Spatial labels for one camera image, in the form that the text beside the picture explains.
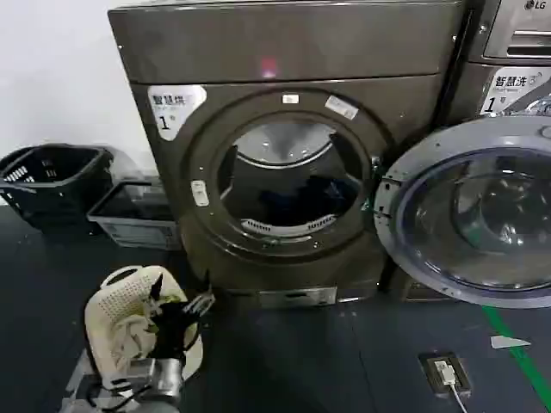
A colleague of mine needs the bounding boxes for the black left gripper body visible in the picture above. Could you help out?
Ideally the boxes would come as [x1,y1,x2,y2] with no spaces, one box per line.
[147,300,200,360]

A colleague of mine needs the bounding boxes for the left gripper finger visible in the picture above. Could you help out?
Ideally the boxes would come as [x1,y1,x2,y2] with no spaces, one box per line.
[183,288,217,320]
[146,270,167,309]

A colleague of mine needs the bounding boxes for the white perforated laundry basket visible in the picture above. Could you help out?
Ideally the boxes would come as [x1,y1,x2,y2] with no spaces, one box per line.
[83,264,205,380]

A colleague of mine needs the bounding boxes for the cream cloth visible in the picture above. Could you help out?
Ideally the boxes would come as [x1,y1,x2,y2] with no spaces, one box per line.
[108,312,161,376]

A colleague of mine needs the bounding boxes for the grey plastic crate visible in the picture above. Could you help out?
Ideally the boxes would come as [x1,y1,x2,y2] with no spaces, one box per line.
[86,180,183,251]

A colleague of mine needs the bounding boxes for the black plastic laundry basket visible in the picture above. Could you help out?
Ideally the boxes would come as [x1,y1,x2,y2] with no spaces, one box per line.
[0,143,115,236]

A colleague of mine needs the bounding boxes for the dark clothes in drum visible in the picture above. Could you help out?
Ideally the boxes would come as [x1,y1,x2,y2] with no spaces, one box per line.
[257,174,359,227]

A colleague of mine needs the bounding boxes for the black floor socket box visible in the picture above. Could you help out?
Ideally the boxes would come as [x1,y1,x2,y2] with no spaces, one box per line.
[418,351,473,395]

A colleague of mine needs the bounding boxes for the grey dryer with round opening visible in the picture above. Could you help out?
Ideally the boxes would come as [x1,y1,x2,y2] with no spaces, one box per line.
[107,0,465,310]

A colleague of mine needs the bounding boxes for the round glass dryer door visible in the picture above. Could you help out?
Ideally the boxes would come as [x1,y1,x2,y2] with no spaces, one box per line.
[372,115,551,310]

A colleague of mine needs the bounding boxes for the white floor tape piece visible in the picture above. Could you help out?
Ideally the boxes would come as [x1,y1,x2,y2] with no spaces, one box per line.
[490,335,532,350]

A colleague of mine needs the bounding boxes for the green floor tape strip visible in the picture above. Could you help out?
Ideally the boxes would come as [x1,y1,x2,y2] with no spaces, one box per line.
[480,304,551,408]

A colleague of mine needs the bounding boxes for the grey machine with label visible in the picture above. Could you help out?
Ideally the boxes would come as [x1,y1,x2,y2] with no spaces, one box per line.
[447,0,551,126]

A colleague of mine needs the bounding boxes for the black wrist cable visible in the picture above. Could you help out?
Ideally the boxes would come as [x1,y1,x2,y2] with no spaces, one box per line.
[84,374,150,399]

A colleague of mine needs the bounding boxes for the white plug with cable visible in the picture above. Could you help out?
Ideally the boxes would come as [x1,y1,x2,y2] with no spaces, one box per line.
[433,360,465,413]

